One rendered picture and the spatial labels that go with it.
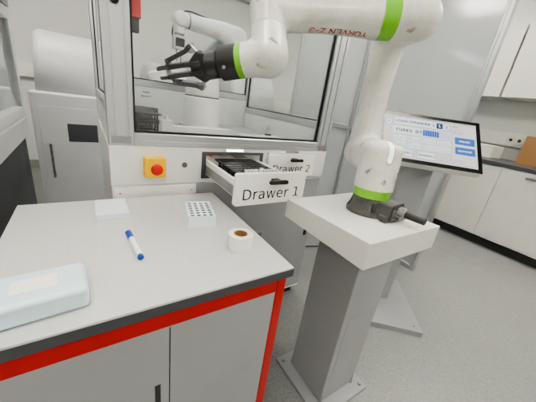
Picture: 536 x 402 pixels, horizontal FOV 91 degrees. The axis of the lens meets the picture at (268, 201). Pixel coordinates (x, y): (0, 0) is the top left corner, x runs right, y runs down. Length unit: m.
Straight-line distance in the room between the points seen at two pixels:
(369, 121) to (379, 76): 0.15
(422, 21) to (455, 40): 1.57
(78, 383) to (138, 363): 0.10
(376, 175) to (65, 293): 0.83
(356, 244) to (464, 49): 1.92
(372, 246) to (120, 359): 0.63
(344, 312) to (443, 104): 1.79
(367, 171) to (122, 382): 0.84
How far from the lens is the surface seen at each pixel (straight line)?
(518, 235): 3.61
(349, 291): 1.01
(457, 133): 1.78
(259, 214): 1.35
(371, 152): 0.92
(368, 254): 0.76
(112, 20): 1.04
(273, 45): 0.78
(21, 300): 0.60
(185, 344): 0.71
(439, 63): 2.52
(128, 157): 1.06
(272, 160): 1.26
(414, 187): 1.72
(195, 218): 0.84
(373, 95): 1.08
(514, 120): 4.34
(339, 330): 1.12
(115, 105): 1.03
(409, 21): 0.94
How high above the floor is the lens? 1.15
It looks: 20 degrees down
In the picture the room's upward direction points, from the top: 8 degrees clockwise
